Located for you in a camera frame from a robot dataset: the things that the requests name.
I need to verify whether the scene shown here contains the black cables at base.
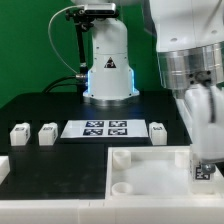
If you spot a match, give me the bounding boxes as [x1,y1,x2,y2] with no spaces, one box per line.
[42,75,88,94]

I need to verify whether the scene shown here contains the white square table top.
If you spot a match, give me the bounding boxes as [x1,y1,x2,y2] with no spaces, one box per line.
[105,146,224,199]

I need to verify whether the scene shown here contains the white marker sheet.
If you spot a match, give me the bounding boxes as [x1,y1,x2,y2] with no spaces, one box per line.
[61,119,148,139]

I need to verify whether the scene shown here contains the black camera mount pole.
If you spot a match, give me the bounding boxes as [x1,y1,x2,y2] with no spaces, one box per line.
[65,9,93,74]

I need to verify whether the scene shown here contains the white U-shaped fence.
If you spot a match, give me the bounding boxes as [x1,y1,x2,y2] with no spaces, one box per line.
[0,153,224,224]

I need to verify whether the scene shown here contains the black camera on mount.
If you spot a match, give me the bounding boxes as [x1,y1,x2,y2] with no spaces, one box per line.
[84,3,116,16]

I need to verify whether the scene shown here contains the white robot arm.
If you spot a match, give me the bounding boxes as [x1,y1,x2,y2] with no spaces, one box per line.
[71,0,224,174]

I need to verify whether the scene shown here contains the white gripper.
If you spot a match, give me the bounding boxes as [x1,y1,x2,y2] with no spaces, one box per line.
[175,84,224,174]

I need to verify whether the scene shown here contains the grey cable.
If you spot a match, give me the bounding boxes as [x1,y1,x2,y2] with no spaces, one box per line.
[47,4,88,76]

